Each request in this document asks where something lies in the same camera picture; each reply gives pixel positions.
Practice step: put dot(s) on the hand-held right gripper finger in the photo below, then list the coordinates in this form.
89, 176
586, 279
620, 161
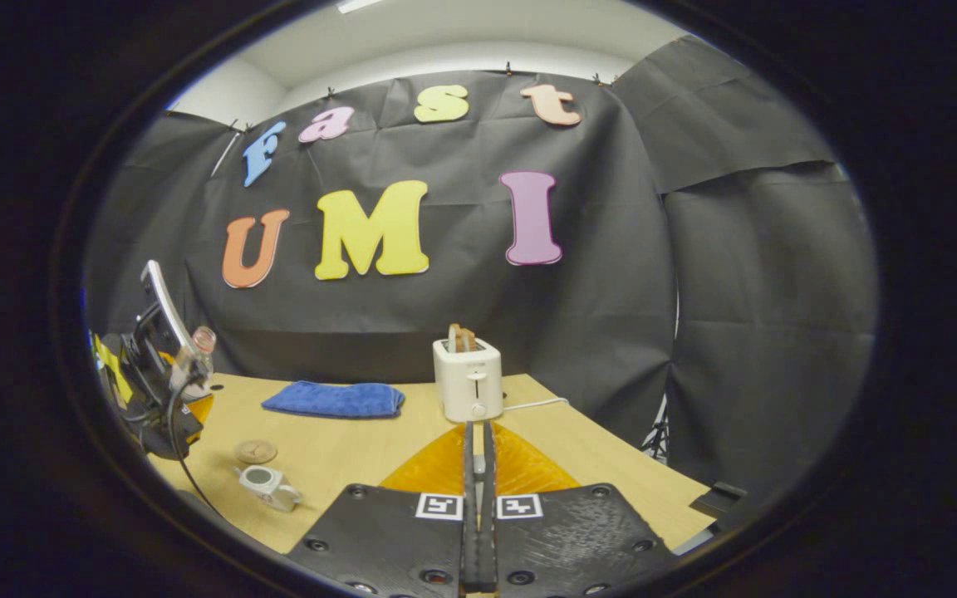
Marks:
488, 540
469, 540

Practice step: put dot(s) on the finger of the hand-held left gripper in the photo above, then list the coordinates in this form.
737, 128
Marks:
188, 428

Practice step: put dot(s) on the clear plastic water bottle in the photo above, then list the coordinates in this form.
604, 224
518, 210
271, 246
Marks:
196, 357

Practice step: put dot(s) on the round wooden coaster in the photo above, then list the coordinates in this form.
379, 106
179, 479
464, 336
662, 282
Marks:
256, 452

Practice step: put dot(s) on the white ceramic teacup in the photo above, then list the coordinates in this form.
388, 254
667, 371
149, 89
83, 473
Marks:
267, 486

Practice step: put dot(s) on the blue folded towel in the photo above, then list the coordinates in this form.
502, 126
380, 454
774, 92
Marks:
333, 400

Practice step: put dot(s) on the white toaster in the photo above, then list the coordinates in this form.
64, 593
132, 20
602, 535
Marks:
468, 378

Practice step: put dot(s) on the metal stand legs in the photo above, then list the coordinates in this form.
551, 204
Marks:
657, 436

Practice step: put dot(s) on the ceiling light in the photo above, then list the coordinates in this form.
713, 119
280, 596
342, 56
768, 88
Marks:
358, 4

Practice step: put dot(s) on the black bracket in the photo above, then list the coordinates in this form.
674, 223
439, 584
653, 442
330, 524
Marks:
719, 496

